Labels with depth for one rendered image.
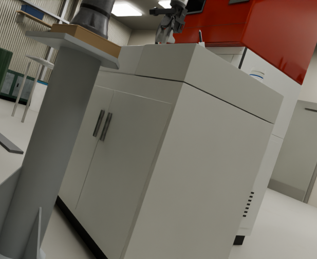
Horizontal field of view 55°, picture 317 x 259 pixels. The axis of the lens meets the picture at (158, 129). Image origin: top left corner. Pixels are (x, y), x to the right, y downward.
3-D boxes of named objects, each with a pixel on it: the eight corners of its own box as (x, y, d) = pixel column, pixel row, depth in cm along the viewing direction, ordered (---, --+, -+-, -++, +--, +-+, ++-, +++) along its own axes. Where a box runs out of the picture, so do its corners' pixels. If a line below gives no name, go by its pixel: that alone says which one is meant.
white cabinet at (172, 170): (125, 203, 225) (160, 98, 223) (220, 282, 149) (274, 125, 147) (40, 193, 187) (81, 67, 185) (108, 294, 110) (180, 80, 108)
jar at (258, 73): (250, 88, 155) (257, 71, 155) (262, 90, 150) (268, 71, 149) (242, 84, 151) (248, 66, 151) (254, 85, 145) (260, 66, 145)
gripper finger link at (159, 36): (163, 51, 142) (172, 33, 140) (153, 46, 138) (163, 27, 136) (160, 50, 144) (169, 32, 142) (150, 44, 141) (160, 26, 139)
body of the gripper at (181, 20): (181, 34, 137) (190, 9, 136) (167, 25, 132) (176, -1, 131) (171, 34, 143) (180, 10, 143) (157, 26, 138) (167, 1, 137)
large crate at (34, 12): (36, 20, 846) (39, 14, 845) (42, 20, 820) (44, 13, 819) (19, 12, 809) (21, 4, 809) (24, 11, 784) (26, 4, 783)
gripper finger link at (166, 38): (174, 51, 135) (179, 32, 136) (164, 45, 132) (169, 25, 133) (169, 52, 138) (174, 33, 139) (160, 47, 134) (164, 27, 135)
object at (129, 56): (101, 73, 186) (109, 52, 186) (150, 81, 142) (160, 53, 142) (88, 68, 181) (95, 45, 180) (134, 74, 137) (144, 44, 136)
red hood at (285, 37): (219, 77, 280) (240, 15, 279) (302, 86, 216) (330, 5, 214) (157, 44, 235) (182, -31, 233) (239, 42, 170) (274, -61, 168)
